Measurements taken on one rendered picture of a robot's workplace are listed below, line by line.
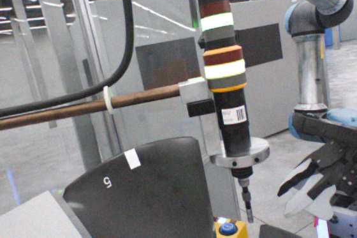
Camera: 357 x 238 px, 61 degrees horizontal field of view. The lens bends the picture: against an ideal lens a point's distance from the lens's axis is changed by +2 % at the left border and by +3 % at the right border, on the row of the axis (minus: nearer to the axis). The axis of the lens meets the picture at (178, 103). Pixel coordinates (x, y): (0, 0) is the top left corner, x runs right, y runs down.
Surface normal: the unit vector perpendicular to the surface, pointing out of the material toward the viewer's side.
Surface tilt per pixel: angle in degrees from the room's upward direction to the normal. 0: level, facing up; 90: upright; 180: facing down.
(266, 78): 90
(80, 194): 57
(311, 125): 87
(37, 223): 50
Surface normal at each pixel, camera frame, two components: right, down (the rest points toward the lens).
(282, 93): 0.48, 0.05
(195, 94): 0.02, 0.17
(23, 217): 0.50, -0.67
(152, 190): -0.03, -0.55
